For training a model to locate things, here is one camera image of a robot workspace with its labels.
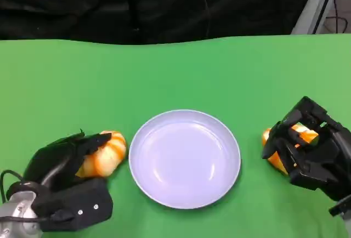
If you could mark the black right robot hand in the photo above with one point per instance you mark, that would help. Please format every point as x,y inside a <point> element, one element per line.
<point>323,155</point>

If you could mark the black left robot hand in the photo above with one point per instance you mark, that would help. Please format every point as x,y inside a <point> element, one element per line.
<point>55,158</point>

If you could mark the orange and white bread roll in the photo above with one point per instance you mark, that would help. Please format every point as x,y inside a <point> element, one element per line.
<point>109,155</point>
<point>307,136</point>

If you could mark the lilac plate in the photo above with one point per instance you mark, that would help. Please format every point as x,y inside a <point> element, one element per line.
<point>183,161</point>

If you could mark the green table cloth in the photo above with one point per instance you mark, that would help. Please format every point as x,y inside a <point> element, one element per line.
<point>175,79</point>

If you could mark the black backdrop curtain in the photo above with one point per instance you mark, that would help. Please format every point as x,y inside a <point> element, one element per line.
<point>109,5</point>

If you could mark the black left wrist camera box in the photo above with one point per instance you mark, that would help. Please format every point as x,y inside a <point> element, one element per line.
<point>76,205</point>

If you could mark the aluminium frame stand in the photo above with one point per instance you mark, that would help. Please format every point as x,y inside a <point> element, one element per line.
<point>315,5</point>

